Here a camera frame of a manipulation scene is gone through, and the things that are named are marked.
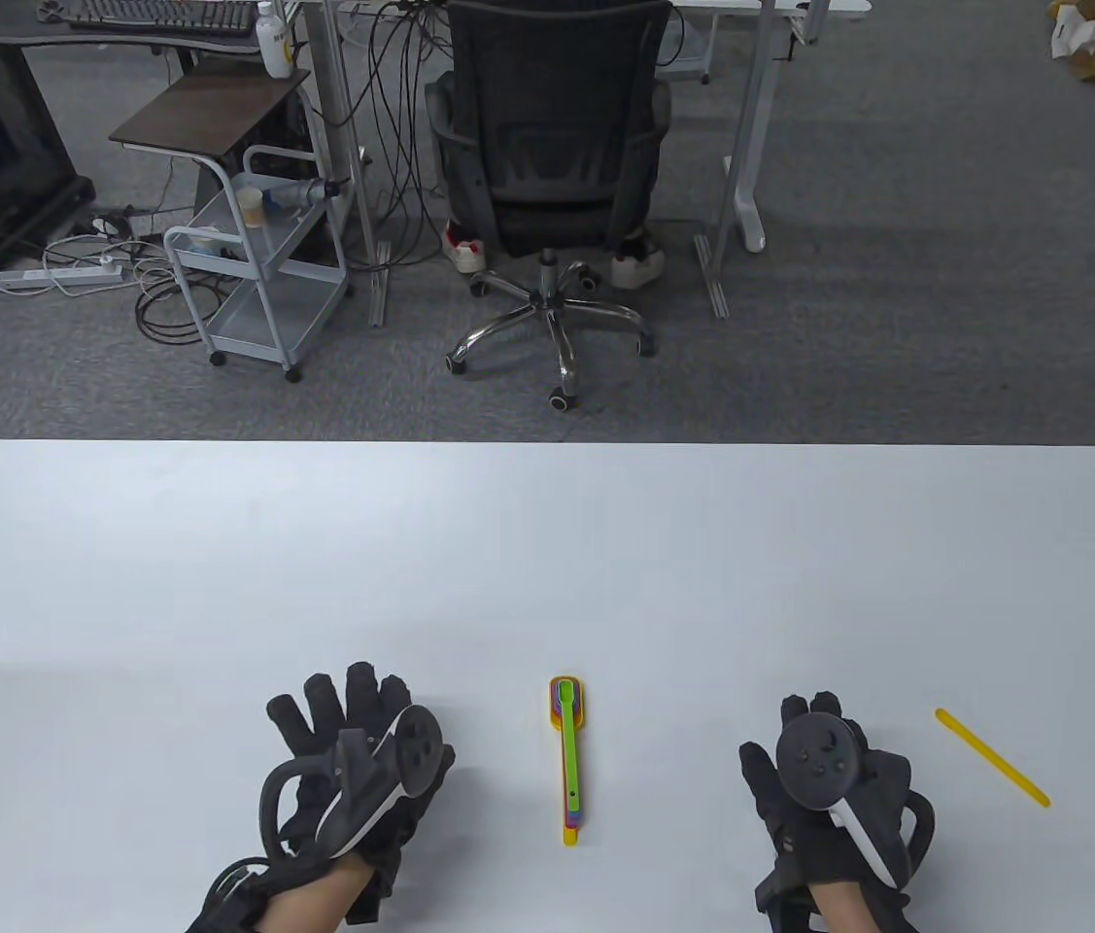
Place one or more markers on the large yellow measuring spoon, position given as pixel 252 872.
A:
pixel 571 838

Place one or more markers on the white desk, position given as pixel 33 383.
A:
pixel 749 146

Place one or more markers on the grey metal trolley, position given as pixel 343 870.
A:
pixel 265 311

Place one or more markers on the clear round container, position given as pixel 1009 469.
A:
pixel 202 241

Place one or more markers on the person's left forearm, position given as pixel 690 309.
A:
pixel 314 899

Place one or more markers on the black desk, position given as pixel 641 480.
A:
pixel 119 42

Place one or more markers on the blue grey handheld device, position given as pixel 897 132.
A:
pixel 299 194

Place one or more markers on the black mesh office chair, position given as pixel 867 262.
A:
pixel 547 97

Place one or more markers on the white power strip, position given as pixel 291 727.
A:
pixel 51 277

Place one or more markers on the black white hand controller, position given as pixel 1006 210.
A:
pixel 416 743
pixel 814 758

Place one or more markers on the green measuring spoon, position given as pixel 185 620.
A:
pixel 569 748

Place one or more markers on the tiny yellow measuring spoon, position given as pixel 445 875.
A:
pixel 989 756

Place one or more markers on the black computer keyboard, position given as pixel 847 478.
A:
pixel 158 15

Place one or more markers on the person's left hand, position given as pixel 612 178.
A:
pixel 324 700

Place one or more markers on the person's right forearm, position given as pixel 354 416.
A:
pixel 843 909

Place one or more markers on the large blue measuring spoon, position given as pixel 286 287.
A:
pixel 557 702

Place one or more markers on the white drawer unit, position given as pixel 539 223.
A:
pixel 688 58

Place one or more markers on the paper cup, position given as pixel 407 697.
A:
pixel 253 209

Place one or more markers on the white plastic bottle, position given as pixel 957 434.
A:
pixel 273 44

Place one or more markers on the person's right hand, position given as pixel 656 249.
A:
pixel 759 777

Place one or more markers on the brown side table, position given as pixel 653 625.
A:
pixel 207 107

